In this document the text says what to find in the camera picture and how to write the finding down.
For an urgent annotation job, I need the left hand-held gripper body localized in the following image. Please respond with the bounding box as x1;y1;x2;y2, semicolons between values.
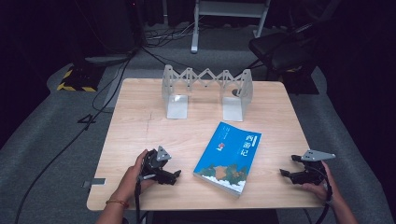
140;145;176;185

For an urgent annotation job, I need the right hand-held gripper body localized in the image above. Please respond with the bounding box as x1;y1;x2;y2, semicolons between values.
289;149;336;186

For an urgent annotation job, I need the blue book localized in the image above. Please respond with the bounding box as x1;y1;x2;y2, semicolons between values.
192;120;262;199

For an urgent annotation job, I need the white expandable metal bookend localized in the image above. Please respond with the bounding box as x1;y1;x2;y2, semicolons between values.
161;63;254;122

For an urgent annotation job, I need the person's right hand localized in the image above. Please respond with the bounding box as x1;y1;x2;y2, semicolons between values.
300;161;339;205

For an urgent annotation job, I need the person's left hand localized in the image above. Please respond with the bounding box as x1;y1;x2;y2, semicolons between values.
106;148;156;205

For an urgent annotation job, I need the grey tape piece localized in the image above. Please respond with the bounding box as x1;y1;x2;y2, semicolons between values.
81;177;107;189

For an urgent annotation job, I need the black chair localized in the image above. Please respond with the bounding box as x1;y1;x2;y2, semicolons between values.
247;21;322;82

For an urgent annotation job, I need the black yellow striped base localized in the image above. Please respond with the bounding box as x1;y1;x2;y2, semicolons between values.
56;63;106;93

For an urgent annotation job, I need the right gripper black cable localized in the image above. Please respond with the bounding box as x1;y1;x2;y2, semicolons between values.
314;172;334;224

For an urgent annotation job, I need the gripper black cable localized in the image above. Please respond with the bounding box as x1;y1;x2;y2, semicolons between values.
134;175;151;224
314;172;334;224

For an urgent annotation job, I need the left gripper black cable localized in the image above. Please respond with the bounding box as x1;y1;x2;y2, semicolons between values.
134;175;151;224

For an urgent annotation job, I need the orange bracelet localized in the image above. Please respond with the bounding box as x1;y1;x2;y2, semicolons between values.
105;199;130;209

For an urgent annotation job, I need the looped black floor cable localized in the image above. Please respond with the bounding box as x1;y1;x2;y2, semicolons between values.
92;62;123;115

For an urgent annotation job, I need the long black floor cable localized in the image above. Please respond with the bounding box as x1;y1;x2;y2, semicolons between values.
13;50;138;224

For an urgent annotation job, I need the black cable behind bookend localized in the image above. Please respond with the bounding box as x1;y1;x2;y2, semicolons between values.
139;46;261;96

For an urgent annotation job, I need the bundle of floor cables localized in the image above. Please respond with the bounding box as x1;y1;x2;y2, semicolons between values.
145;21;201;49

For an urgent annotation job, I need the white metal stand frame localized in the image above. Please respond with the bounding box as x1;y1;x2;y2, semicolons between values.
190;0;272;54

